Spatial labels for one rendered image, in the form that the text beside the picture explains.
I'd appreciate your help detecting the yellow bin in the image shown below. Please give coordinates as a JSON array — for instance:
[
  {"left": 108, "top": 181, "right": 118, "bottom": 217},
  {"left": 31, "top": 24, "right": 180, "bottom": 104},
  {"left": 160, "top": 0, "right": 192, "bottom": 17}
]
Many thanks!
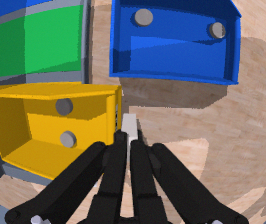
[{"left": 0, "top": 83, "right": 122, "bottom": 180}]

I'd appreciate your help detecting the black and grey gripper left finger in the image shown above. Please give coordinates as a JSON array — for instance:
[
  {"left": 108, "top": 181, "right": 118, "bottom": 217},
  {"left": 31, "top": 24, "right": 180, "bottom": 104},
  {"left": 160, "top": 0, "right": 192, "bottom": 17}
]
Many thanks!
[{"left": 4, "top": 113, "right": 130, "bottom": 224}]

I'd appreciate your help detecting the blue bin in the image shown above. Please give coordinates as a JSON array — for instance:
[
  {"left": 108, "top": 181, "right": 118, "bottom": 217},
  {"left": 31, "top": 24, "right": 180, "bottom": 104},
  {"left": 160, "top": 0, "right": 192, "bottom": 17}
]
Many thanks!
[{"left": 109, "top": 0, "right": 242, "bottom": 85}]

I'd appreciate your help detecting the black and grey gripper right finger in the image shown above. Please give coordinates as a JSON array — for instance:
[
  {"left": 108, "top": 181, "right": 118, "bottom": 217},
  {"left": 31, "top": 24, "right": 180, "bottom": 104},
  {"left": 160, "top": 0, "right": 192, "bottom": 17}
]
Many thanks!
[{"left": 128, "top": 114, "right": 249, "bottom": 224}]

